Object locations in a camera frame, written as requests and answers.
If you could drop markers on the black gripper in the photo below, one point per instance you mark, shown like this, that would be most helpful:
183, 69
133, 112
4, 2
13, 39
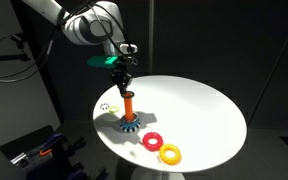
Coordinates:
121, 78

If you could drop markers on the white round table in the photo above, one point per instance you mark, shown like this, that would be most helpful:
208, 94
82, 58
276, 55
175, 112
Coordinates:
206, 126

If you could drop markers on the orange stacking post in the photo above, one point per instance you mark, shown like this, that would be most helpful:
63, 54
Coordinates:
129, 116

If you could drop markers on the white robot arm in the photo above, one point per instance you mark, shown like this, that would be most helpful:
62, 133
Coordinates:
94, 23

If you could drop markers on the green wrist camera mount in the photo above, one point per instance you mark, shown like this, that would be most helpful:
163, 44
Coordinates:
102, 61

